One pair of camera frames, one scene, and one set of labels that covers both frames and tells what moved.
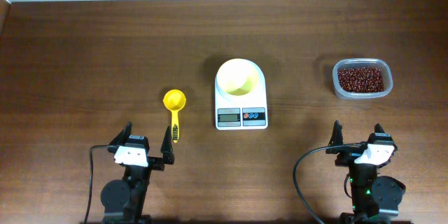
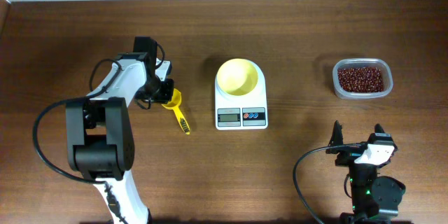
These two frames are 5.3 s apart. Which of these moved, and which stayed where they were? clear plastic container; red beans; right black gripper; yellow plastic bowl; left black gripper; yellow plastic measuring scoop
Moved: left black gripper; yellow plastic measuring scoop
Stayed: clear plastic container; yellow plastic bowl; red beans; right black gripper
